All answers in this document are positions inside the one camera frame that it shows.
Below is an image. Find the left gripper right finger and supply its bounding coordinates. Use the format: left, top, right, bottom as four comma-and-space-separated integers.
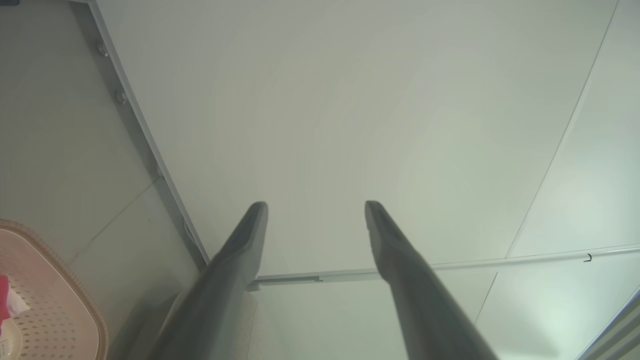
364, 200, 501, 360

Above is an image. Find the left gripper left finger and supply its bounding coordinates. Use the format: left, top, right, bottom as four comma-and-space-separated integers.
147, 201, 269, 360

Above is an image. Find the red white-trimmed jersey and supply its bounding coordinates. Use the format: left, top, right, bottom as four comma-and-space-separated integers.
0, 274, 31, 326

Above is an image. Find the woven plastic laundry basket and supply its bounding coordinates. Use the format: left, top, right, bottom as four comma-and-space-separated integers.
0, 218, 109, 360

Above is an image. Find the large white partition panel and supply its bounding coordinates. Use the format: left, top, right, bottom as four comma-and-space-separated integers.
88, 0, 640, 292

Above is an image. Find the grey ribbed metal frame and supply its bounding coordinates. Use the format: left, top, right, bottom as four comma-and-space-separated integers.
575, 289, 640, 360

